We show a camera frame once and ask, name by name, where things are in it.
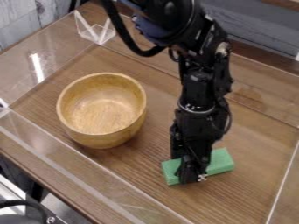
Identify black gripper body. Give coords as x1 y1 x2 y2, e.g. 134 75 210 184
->
170 105 232 155

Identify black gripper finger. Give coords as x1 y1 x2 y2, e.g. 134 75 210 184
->
177 151 212 185
171 129 189 159

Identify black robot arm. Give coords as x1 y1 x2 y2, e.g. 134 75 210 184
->
102 0 234 184

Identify black cable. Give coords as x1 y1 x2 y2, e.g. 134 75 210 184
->
0 199 50 224

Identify black metal frame with bolt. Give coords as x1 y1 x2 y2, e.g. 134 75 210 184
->
26 190 82 224

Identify clear acrylic tray wall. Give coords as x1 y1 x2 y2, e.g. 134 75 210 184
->
0 105 193 224

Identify green rectangular block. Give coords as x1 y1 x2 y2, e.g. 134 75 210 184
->
162 148 236 186

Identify brown wooden bowl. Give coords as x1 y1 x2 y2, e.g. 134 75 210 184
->
57 73 147 149

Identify clear acrylic corner bracket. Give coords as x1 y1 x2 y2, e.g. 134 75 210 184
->
74 10 117 46

